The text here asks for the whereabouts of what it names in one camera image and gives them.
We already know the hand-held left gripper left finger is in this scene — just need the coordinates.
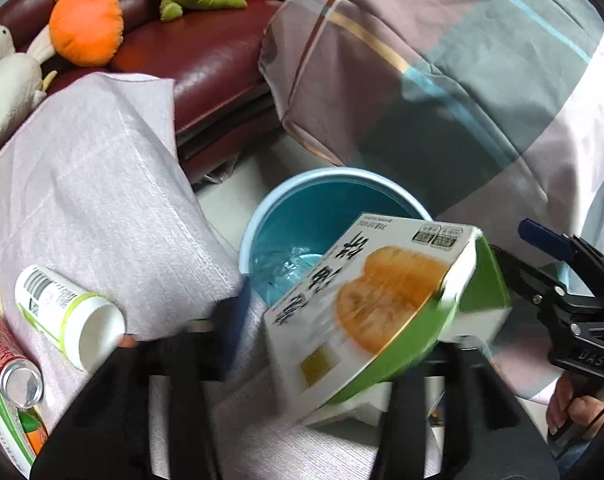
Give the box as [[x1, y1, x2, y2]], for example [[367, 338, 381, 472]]
[[29, 282, 255, 480]]

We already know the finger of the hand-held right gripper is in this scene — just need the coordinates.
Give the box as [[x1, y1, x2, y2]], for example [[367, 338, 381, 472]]
[[518, 218, 604, 286], [489, 245, 570, 311]]

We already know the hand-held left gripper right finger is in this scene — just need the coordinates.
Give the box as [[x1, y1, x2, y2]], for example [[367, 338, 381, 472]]
[[382, 339, 559, 480]]

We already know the blue round bin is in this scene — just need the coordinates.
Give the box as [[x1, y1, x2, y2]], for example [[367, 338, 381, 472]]
[[238, 167, 435, 311]]

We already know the green white medicine box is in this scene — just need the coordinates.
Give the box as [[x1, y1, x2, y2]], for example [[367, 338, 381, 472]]
[[262, 211, 513, 428]]

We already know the person's right hand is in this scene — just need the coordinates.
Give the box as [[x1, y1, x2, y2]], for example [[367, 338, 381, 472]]
[[546, 375, 604, 443]]

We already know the white bottle with green label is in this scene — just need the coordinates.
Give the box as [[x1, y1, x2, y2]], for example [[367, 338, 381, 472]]
[[14, 265, 127, 373]]

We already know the plaid blanket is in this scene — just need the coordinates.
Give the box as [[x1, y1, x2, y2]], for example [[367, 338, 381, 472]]
[[258, 0, 604, 401]]

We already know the red drink can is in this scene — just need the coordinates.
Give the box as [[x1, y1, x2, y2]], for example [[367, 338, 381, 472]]
[[0, 311, 44, 408]]

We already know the green and white flat box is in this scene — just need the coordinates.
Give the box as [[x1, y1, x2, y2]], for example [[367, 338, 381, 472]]
[[0, 365, 49, 478]]

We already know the dark red leather sofa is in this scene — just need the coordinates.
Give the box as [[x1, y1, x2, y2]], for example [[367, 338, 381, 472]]
[[0, 0, 303, 181]]

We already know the white goose plush toy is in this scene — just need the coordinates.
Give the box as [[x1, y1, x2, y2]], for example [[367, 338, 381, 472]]
[[0, 20, 58, 156]]

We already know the orange carrot plush toy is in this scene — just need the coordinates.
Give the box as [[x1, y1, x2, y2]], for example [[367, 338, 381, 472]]
[[48, 0, 125, 67]]

